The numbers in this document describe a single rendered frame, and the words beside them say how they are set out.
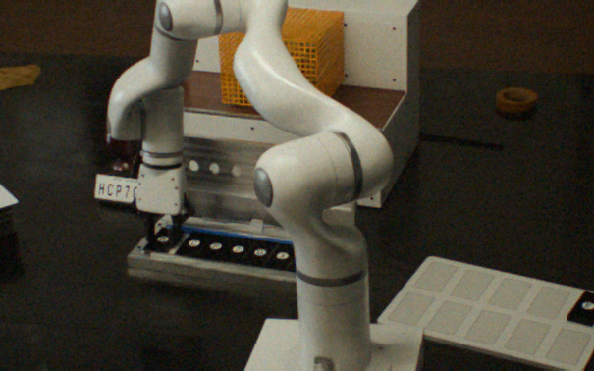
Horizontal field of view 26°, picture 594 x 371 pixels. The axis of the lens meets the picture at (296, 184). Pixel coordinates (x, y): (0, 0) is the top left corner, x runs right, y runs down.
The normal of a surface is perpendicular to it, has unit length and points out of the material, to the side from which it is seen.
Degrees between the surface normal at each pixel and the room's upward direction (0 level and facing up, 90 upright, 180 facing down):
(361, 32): 90
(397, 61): 90
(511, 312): 0
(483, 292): 0
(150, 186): 78
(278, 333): 4
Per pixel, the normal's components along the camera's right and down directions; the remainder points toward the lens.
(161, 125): 0.15, 0.29
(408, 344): -0.05, -0.92
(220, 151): -0.32, 0.30
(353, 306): 0.59, 0.29
